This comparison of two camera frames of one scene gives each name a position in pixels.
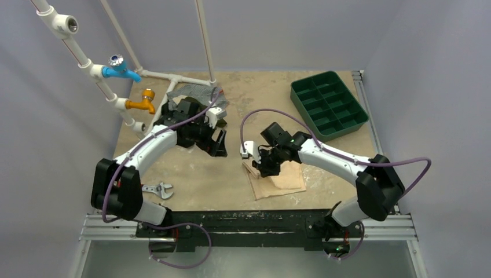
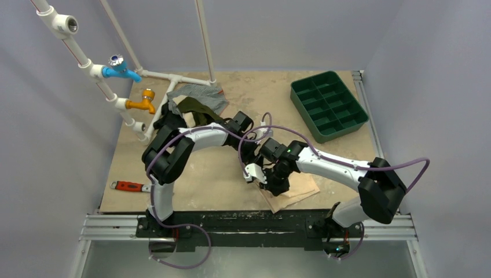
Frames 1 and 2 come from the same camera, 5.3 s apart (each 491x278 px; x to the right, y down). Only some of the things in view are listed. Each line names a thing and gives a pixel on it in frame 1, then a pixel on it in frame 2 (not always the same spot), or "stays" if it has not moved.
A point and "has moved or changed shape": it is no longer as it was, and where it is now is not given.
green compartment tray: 329,107 stays
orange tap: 147,96 stays
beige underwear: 289,179 has moved or changed shape
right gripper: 266,163 → 276,183
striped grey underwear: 206,93 stays
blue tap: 119,69 stays
